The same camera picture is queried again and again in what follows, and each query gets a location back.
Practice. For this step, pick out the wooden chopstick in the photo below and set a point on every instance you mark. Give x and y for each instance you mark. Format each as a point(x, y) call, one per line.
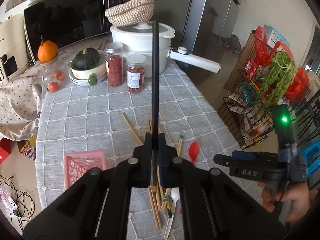
point(132, 130)
point(153, 208)

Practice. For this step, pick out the green vegetable bunch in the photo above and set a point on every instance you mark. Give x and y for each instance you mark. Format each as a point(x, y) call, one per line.
point(281, 73)

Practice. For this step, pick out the grey refrigerator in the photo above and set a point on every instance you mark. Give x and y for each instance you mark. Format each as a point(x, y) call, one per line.
point(204, 27)

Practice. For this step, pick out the person's right hand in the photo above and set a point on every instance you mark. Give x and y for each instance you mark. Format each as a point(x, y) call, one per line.
point(300, 196)

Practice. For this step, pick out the cream air fryer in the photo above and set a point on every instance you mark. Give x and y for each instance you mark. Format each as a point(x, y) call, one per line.
point(14, 56)

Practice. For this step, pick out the large orange fruit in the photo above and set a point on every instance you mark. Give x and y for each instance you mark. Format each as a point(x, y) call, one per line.
point(47, 51)

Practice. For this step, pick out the yellow printed cardboard box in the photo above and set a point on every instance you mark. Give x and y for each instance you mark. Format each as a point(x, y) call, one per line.
point(28, 148)

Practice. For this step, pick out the woven rattan basket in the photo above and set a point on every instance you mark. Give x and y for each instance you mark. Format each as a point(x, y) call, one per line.
point(130, 13)

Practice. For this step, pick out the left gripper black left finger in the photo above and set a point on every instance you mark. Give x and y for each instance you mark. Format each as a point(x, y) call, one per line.
point(97, 205)

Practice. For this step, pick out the red gift box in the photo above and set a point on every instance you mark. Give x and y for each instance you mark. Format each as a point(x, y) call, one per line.
point(5, 149)

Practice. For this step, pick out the disposable chopsticks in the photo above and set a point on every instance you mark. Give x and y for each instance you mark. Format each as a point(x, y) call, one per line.
point(166, 154)

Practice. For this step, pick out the blue plastic stool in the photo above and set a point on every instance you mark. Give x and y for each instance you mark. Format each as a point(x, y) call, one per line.
point(311, 156)

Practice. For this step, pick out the glass jar with tangerines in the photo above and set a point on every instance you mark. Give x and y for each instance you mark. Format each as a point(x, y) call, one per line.
point(55, 73)

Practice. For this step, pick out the black chopstick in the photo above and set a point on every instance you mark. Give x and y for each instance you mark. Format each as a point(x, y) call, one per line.
point(155, 99)

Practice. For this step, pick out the tall jar of red berries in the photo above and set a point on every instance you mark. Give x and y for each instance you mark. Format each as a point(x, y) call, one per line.
point(114, 63)

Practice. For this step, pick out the dark green pumpkin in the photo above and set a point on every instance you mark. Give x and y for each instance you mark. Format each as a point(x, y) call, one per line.
point(86, 59)

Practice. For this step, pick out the black microwave oven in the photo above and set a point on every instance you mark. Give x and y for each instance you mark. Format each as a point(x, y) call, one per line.
point(65, 22)

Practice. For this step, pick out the pink plastic basket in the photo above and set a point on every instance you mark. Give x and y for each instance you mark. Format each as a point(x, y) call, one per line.
point(78, 163)

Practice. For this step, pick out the grey checked tablecloth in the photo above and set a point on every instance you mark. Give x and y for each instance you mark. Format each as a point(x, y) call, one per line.
point(87, 118)

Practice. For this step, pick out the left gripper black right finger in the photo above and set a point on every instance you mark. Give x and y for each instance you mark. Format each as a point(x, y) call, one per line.
point(215, 207)

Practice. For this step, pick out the short jar of red berries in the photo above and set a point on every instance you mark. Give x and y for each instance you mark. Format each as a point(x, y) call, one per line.
point(135, 72)

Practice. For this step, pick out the black wire rack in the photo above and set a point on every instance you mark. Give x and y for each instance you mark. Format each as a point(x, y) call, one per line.
point(242, 110)

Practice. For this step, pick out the white pot with handle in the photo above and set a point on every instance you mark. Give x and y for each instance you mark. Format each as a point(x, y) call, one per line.
point(137, 39)

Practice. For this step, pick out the black chair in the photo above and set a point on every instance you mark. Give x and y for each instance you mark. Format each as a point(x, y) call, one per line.
point(306, 124)

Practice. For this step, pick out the white plastic spoon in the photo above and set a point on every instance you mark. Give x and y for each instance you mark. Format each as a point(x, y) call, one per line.
point(175, 196)

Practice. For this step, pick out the green lime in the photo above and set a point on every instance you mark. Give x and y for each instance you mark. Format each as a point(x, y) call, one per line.
point(92, 80)

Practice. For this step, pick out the red plastic spoon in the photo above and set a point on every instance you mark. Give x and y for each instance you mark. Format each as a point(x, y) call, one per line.
point(194, 150)

